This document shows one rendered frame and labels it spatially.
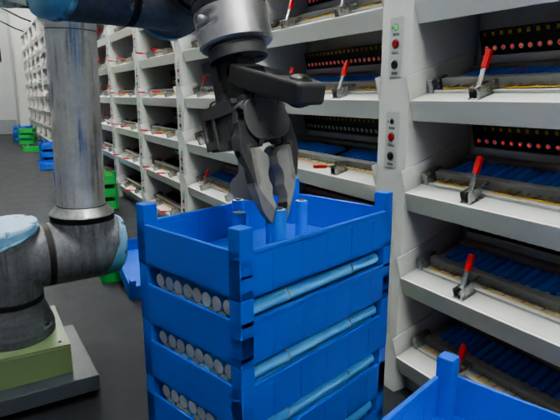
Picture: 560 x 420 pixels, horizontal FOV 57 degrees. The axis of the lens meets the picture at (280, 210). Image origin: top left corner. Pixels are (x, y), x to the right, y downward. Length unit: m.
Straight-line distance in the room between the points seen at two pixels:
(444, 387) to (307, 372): 0.17
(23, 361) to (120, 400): 0.23
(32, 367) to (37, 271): 0.22
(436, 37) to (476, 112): 0.24
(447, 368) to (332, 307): 0.16
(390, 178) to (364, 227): 0.49
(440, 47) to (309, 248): 0.70
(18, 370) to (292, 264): 0.86
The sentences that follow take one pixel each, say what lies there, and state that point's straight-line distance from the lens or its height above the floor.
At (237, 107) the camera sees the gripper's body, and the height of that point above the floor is 0.68.
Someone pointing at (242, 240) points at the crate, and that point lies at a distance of 0.54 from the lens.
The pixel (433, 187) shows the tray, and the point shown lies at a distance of 1.16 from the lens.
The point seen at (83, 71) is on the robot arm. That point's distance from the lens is 1.26.
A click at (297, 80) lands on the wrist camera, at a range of 0.56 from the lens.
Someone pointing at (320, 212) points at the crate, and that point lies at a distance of 0.84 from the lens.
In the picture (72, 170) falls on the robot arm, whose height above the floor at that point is 0.53.
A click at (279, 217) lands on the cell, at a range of 0.61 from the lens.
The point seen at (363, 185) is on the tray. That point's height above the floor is 0.48.
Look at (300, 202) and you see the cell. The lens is 0.74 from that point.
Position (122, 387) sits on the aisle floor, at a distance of 1.38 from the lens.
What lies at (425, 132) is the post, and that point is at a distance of 1.18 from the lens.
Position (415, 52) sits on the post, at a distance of 1.15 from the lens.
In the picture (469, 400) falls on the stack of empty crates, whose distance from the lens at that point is 0.67.
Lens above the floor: 0.70
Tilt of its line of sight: 13 degrees down
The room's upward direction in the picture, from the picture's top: straight up
